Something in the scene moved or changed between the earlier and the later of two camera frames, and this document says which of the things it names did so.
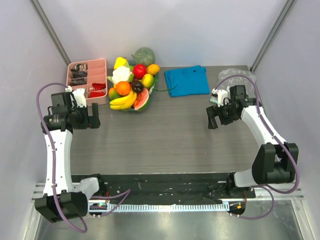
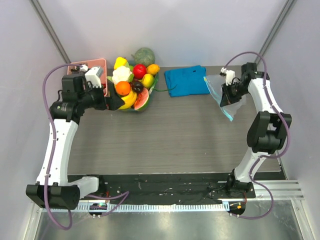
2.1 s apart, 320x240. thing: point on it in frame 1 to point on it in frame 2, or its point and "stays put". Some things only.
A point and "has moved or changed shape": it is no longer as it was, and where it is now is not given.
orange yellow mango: (152, 69) stays put
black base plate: (142, 187) stays put
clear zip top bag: (238, 81) has moved or changed shape
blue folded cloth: (190, 80) stays put
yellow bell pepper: (120, 61) stays put
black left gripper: (91, 121) to (114, 101)
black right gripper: (220, 114) to (230, 93)
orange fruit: (123, 88) stays put
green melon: (144, 56) stays put
